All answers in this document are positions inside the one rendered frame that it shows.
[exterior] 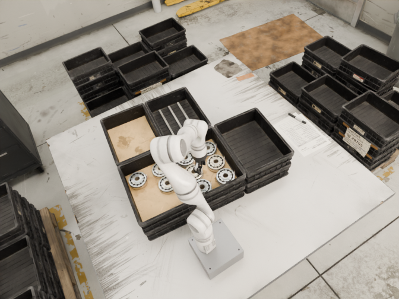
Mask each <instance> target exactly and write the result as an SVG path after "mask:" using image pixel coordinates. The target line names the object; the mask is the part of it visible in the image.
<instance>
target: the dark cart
mask: <svg viewBox="0 0 399 299"><path fill-rule="evenodd" d="M42 165H43V164H42V161H41V159H40V155H39V152H38V150H37V147H36V144H35V141H34V138H33V135H32V132H31V129H30V127H29V124H28V123H27V122H26V121H25V119H24V118H23V117H22V115H20V113H19V112H18V111H17V109H16V108H15V107H14V106H13V105H12V103H11V102H10V101H9V100H8V99H7V97H6V96H5V95H4V93H3V92H2V91H1V90H0V184H2V183H5V182H9V181H11V180H13V179H15V178H17V177H19V176H21V175H23V174H26V173H28V172H30V171H32V170H34V169H38V171H40V172H41V173H42V172H44V169H43V168H42Z"/></svg>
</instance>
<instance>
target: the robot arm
mask: <svg viewBox="0 0 399 299"><path fill-rule="evenodd" d="M207 129H208V125H207V123H206V122H205V121H203V120H195V119H187V120H186V121H184V124H183V127H182V128H180V129H179V131H178V133H177V135H168V136H160V137H156V138H154V139H153V140H152V141H151V142H150V152H151V155H152V158H153V160H154V161H155V163H156V164H157V165H158V167H159V168H160V170H161V171H162V172H163V173H164V175H165V176H166V178H167V179H168V181H169V183H170V184H171V186H172V188H173V190H174V192H175V193H176V196H177V197H178V199H179V200H180V201H181V202H183V203H186V204H190V205H196V206H197V207H196V209H195V210H194V211H193V212H192V214H191V215H190V216H189V217H188V218H187V223H188V225H189V227H190V229H191V231H192V233H193V235H194V239H195V242H196V245H197V248H198V249H199V250H200V251H201V252H204V253H206V254H209V252H211V251H212V250H213V249H214V248H215V247H216V240H215V239H214V234H213V227H212V225H211V224H212V223H213V221H214V219H215V217H214V213H213V212H212V210H211V208H210V207H209V205H208V203H207V202H206V200H205V199H204V197H203V195H202V192H201V190H200V187H199V186H198V183H197V181H196V179H195V177H194V176H193V175H192V174H191V173H190V172H188V171H187V170H185V169H184V168H182V167H180V166H178V165H177V164H176V163H177V162H180V161H182V160H183V159H184V158H185V157H186V155H188V154H189V153H191V154H192V158H193V159H194V160H195V167H194V168H193V170H194V172H195V173H197V174H199V175H202V170H201V169H202V165H206V163H205V161H206V158H207V146H206V144H205V135H206V133H207ZM199 168H200V169H199Z"/></svg>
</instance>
